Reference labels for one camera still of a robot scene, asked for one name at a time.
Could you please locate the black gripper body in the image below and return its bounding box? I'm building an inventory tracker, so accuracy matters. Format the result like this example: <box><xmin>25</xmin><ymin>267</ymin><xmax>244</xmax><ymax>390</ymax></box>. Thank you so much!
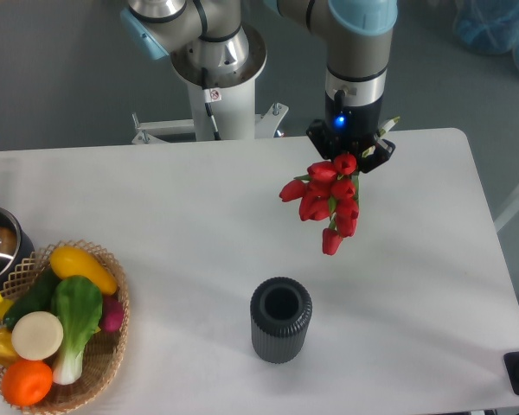
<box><xmin>322</xmin><ymin>90</ymin><xmax>396</xmax><ymax>173</ymax></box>

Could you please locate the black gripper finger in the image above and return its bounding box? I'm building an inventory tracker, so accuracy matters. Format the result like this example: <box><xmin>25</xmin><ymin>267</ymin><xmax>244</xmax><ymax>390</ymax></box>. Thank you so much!
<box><xmin>358</xmin><ymin>138</ymin><xmax>395</xmax><ymax>173</ymax></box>
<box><xmin>306</xmin><ymin>119</ymin><xmax>342</xmax><ymax>160</ymax></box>

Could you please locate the red tulip bouquet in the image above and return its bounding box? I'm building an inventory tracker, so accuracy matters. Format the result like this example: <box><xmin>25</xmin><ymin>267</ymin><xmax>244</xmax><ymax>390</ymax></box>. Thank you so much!
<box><xmin>279</xmin><ymin>153</ymin><xmax>361</xmax><ymax>255</ymax></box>

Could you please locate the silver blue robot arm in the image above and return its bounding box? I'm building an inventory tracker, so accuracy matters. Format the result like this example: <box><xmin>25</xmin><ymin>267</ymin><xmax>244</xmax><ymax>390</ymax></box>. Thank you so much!
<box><xmin>120</xmin><ymin>1</ymin><xmax>398</xmax><ymax>173</ymax></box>

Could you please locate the blue plastic bag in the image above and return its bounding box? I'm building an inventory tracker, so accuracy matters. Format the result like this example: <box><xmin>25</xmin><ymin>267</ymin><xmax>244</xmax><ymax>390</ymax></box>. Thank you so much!
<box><xmin>452</xmin><ymin>1</ymin><xmax>519</xmax><ymax>71</ymax></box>

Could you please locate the dark ribbed cylindrical vase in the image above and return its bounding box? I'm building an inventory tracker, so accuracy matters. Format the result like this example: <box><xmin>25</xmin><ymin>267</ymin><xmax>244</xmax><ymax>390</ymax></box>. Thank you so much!
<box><xmin>250</xmin><ymin>277</ymin><xmax>313</xmax><ymax>364</ymax></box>

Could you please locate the purple red radish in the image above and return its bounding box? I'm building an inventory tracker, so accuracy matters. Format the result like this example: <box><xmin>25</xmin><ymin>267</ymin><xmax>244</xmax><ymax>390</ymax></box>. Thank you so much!
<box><xmin>99</xmin><ymin>296</ymin><xmax>125</xmax><ymax>333</ymax></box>

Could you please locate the yellow squash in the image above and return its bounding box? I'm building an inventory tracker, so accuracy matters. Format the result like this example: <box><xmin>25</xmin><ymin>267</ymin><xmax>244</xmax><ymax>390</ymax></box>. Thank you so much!
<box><xmin>49</xmin><ymin>246</ymin><xmax>118</xmax><ymax>296</ymax></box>

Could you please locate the green bok choy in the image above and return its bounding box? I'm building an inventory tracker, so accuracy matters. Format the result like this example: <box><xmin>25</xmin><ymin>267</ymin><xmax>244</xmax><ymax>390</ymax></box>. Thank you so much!
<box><xmin>52</xmin><ymin>276</ymin><xmax>103</xmax><ymax>386</ymax></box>

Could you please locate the woven wicker basket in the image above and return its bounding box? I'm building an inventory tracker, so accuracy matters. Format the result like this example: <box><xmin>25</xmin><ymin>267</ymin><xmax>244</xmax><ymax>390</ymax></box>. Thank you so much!
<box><xmin>0</xmin><ymin>239</ymin><xmax>130</xmax><ymax>414</ymax></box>

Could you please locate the dark green cucumber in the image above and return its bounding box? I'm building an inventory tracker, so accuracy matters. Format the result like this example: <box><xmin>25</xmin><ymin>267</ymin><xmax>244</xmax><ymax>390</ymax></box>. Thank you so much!
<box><xmin>3</xmin><ymin>267</ymin><xmax>61</xmax><ymax>331</ymax></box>

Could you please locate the yellow banana tip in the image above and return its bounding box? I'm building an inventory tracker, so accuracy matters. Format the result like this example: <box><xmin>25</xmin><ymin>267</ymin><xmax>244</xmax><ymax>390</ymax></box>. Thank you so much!
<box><xmin>0</xmin><ymin>289</ymin><xmax>15</xmax><ymax>320</ymax></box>

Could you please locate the yellow bell pepper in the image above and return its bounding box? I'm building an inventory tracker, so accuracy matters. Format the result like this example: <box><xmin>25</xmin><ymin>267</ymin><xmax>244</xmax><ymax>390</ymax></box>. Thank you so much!
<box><xmin>0</xmin><ymin>328</ymin><xmax>20</xmax><ymax>367</ymax></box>

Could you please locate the orange fruit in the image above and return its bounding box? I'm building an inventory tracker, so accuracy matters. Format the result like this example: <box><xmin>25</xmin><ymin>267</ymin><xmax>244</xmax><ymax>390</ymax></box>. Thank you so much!
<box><xmin>1</xmin><ymin>360</ymin><xmax>53</xmax><ymax>406</ymax></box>

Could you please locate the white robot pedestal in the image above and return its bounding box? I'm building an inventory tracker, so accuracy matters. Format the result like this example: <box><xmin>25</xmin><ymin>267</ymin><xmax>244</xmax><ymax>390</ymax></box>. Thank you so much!
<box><xmin>132</xmin><ymin>23</ymin><xmax>289</xmax><ymax>144</ymax></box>

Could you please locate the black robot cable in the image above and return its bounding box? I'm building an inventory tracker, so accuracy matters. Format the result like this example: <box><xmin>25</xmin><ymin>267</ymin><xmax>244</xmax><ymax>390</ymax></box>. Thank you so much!
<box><xmin>201</xmin><ymin>67</ymin><xmax>222</xmax><ymax>142</ymax></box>

